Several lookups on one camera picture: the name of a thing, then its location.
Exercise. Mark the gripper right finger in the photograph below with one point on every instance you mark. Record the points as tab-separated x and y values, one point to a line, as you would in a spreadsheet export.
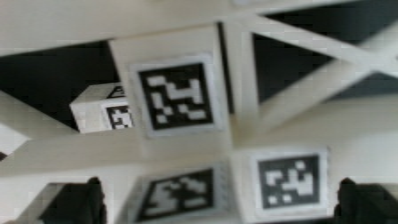
367	203

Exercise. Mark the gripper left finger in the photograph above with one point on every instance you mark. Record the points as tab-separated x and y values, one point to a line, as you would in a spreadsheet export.
78	206

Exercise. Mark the white chair back frame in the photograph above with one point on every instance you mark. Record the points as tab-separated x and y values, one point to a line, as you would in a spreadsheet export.
163	29

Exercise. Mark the white tagged cube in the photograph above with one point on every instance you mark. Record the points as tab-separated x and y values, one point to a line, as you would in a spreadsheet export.
266	183
101	108

